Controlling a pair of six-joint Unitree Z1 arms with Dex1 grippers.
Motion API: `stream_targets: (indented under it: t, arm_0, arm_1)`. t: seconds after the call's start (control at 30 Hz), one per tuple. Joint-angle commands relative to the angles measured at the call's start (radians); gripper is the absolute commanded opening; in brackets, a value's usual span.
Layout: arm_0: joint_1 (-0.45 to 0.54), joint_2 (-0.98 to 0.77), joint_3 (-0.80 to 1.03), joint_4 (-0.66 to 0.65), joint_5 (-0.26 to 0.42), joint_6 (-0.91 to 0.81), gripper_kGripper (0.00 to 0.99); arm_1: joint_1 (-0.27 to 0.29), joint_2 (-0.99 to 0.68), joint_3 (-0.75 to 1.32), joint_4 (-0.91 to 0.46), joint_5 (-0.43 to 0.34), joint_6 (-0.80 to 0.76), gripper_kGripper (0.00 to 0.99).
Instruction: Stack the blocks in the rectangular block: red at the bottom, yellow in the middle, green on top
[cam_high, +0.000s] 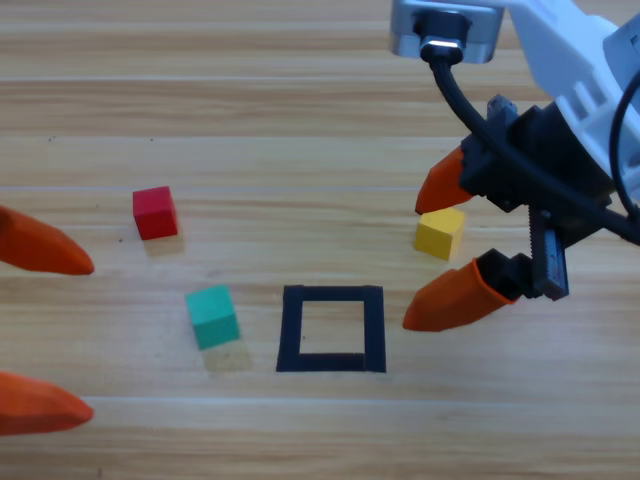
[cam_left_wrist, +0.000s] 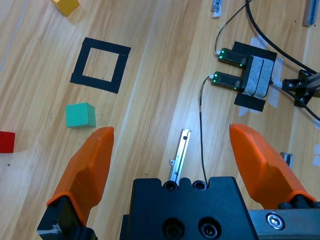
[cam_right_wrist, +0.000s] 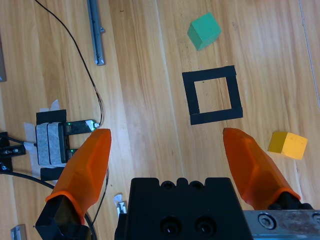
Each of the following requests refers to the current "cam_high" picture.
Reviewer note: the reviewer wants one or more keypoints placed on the green wooden cube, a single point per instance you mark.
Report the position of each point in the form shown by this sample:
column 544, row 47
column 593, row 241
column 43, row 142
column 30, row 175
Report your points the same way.
column 212, row 317

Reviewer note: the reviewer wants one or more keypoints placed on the red wooden cube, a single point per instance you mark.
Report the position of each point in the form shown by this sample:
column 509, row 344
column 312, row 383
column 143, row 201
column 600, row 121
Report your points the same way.
column 155, row 215

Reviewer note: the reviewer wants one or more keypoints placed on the yellow wooden cube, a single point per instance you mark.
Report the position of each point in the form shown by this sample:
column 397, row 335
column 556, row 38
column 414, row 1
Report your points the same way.
column 437, row 235

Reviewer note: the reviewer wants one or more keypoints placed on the black tape square outline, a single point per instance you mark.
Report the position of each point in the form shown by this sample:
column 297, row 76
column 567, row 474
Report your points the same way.
column 290, row 330

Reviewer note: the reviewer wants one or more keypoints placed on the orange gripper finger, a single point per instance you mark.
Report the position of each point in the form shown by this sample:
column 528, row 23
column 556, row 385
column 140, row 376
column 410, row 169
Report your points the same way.
column 40, row 247
column 450, row 305
column 442, row 187
column 40, row 407

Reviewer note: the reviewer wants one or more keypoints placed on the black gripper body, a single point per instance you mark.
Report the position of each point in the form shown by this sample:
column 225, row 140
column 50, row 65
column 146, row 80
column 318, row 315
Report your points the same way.
column 540, row 160

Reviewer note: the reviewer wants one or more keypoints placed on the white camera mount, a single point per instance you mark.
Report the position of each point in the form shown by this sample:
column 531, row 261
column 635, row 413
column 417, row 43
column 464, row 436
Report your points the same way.
column 555, row 55

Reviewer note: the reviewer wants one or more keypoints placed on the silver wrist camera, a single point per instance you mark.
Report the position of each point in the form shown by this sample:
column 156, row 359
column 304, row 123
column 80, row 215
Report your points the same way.
column 402, row 30

